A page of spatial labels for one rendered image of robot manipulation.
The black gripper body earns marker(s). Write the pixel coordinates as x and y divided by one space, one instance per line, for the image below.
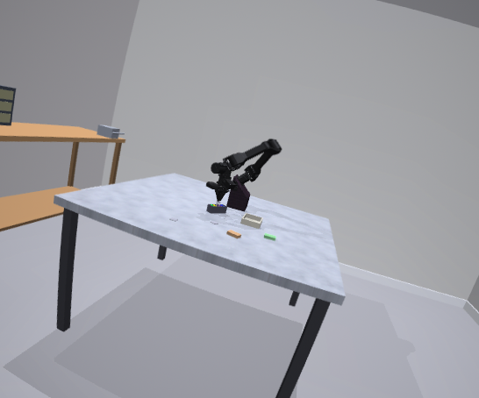
213 185

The orange rectangular block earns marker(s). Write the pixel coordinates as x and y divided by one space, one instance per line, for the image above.
233 234

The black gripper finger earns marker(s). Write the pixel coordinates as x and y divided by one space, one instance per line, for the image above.
223 193
218 193

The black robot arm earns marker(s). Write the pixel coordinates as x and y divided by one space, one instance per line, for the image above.
268 148

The white shallow tray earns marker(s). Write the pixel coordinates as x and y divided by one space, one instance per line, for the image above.
251 220

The small green block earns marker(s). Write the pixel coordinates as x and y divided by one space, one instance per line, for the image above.
271 237

